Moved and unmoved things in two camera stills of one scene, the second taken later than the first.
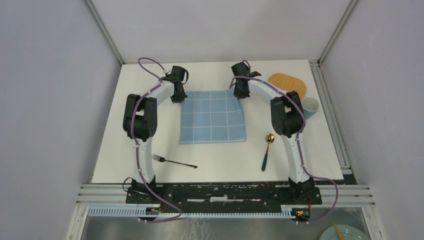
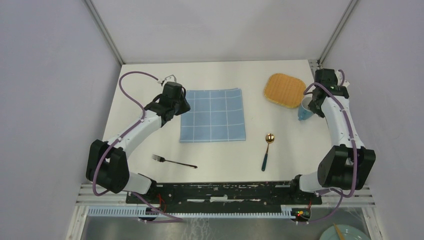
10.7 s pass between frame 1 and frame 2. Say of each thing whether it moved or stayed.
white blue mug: stayed
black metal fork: stayed
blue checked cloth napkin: stayed
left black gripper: moved
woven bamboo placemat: stayed
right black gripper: moved
